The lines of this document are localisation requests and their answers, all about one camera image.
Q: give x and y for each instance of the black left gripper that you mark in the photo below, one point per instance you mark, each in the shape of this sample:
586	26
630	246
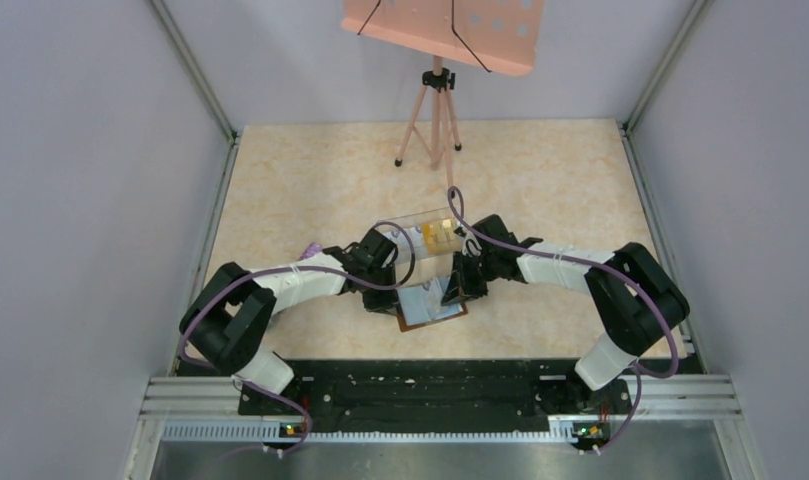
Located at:
386	302

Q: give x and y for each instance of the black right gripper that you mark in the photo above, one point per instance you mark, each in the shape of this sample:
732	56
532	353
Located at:
461	286

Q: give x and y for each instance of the silver VIP card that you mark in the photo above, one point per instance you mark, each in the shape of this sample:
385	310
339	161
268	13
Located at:
431	293

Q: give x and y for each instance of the brown leather card holder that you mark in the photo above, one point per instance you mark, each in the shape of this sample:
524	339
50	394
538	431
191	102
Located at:
421	305

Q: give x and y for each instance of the clear plastic card box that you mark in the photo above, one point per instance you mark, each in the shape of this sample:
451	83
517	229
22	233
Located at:
412	263

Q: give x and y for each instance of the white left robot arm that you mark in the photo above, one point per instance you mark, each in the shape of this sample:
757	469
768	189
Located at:
227	321

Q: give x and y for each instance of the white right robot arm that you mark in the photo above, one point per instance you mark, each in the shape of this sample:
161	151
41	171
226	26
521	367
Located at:
637	302

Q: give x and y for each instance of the purple glitter microphone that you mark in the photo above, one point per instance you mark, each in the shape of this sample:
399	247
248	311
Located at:
311	250

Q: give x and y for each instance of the pink music stand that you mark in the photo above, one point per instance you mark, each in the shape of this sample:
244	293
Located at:
499	37

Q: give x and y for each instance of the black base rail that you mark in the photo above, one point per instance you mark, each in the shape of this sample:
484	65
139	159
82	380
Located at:
438	396

